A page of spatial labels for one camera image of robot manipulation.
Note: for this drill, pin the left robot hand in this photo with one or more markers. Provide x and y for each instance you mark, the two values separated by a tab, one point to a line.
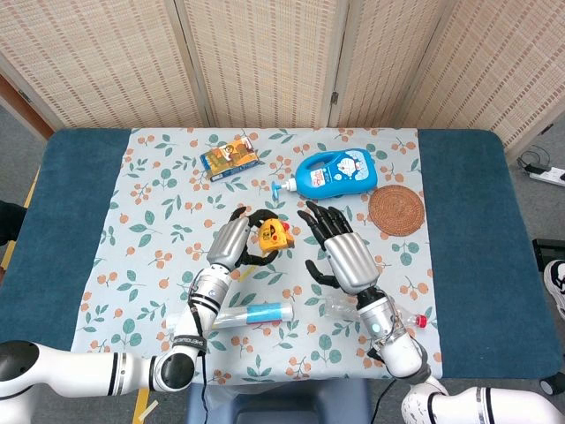
227	243

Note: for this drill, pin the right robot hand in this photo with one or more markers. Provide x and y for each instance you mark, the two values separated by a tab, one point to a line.
348	260

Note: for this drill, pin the yellow tape measure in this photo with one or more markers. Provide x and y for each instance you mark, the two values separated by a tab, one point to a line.
273	237

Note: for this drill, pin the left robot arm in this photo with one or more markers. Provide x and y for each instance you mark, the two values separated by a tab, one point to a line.
66	371

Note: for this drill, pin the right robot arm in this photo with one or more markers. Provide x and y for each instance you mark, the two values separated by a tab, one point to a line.
397	349

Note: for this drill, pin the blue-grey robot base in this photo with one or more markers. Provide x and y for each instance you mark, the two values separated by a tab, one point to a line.
278	404

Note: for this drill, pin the clear plastic bottle red label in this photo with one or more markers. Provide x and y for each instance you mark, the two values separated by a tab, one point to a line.
342	309

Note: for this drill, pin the round woven rattan coaster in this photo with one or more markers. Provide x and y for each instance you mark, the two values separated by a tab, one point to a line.
396	211

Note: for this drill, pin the floral tablecloth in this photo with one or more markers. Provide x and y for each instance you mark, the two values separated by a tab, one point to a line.
154	265

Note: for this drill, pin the food wrap roll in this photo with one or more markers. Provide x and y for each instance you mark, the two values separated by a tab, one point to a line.
265	312

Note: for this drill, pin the blue and gold box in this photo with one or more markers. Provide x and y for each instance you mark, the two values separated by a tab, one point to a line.
229	159

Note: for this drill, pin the blue pump bottle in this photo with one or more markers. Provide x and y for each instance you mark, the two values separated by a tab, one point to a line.
335	174

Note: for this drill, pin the metal screen hinge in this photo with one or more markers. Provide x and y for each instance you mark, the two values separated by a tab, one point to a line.
335	98

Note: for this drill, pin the woven folding screen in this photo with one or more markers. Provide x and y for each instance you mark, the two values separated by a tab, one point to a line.
265	57

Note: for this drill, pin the black box on floor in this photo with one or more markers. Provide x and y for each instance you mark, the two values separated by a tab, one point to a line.
547	251

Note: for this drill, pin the white power strip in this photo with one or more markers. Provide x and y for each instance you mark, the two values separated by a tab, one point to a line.
549	176

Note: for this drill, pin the black caster wheel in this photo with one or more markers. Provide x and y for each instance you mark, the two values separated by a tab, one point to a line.
549	386

